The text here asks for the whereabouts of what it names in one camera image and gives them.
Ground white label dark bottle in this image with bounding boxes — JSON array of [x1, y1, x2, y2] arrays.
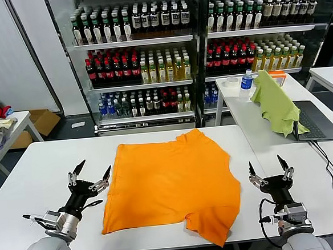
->
[[159, 3, 172, 32], [149, 5, 161, 33], [179, 2, 192, 31], [131, 7, 143, 34], [169, 3, 181, 31], [140, 6, 152, 34]]

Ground green water bottle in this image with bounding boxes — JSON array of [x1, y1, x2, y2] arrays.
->
[[115, 98, 124, 119], [123, 97, 132, 118]]

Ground blue label water bottle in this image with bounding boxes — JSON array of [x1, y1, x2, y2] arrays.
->
[[236, 68, 255, 103]]

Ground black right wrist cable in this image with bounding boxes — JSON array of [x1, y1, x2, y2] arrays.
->
[[257, 197, 283, 249]]

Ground orange t-shirt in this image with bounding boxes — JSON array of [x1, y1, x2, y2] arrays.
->
[[94, 125, 245, 250]]

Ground white tape roll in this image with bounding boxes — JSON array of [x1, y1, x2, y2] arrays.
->
[[222, 76, 240, 88]]

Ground beige label dark bottle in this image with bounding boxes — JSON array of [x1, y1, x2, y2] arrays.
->
[[271, 0, 282, 26], [262, 0, 273, 27], [279, 0, 290, 25]]

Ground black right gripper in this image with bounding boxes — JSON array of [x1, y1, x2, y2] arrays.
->
[[247, 153, 297, 211]]

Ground black laptop cable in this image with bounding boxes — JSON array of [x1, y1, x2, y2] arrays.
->
[[310, 138, 333, 191]]

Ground white table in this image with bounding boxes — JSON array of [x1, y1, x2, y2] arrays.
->
[[304, 66, 333, 106], [0, 109, 47, 183], [210, 67, 333, 244]]

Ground grey label dark bottle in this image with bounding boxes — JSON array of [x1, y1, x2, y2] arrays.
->
[[288, 0, 300, 25], [307, 0, 319, 23], [298, 0, 310, 24]]

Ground white cap dark bottle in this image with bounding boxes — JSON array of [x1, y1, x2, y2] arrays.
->
[[145, 96, 155, 115], [152, 95, 163, 115], [130, 98, 139, 118], [137, 97, 147, 117]]

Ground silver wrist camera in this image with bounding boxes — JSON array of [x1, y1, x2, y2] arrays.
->
[[270, 202, 308, 224], [22, 209, 65, 236]]

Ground red cap cola bottle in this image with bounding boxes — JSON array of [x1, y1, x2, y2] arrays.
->
[[94, 59, 106, 86], [113, 58, 124, 85], [213, 49, 224, 75], [131, 56, 142, 83], [238, 46, 249, 72], [122, 57, 133, 84], [247, 45, 257, 72], [204, 49, 216, 76], [221, 47, 233, 75], [230, 47, 241, 74], [161, 92, 171, 114], [103, 58, 115, 86], [85, 59, 96, 87], [169, 92, 178, 113]]

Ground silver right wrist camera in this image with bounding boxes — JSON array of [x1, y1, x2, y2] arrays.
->
[[270, 202, 308, 224]]

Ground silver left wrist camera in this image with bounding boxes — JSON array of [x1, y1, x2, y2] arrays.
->
[[22, 209, 65, 236]]

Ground brown cardboard box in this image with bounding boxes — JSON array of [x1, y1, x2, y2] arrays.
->
[[7, 108, 63, 150]]

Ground orange and white box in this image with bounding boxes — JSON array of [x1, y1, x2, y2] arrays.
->
[[267, 69, 287, 88]]

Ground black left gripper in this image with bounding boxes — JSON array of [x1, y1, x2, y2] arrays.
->
[[54, 157, 116, 219]]

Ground dark grey laptop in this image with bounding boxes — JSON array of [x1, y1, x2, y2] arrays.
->
[[290, 98, 333, 144]]

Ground drink bottle shelf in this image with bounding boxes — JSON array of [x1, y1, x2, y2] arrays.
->
[[43, 0, 210, 139]]

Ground glass door beverage cooler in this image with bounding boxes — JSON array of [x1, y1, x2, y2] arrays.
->
[[197, 0, 333, 120]]

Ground green t-shirt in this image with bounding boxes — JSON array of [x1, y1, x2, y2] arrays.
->
[[248, 66, 311, 141]]

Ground green cap dark bottle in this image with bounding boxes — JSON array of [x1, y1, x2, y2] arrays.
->
[[82, 13, 94, 45], [101, 11, 113, 43], [91, 13, 104, 45], [206, 3, 218, 33], [234, 1, 246, 31], [121, 9, 133, 42], [71, 14, 84, 46], [253, 0, 264, 29], [215, 2, 227, 32], [111, 10, 124, 43], [243, 0, 255, 30], [224, 1, 236, 31]]

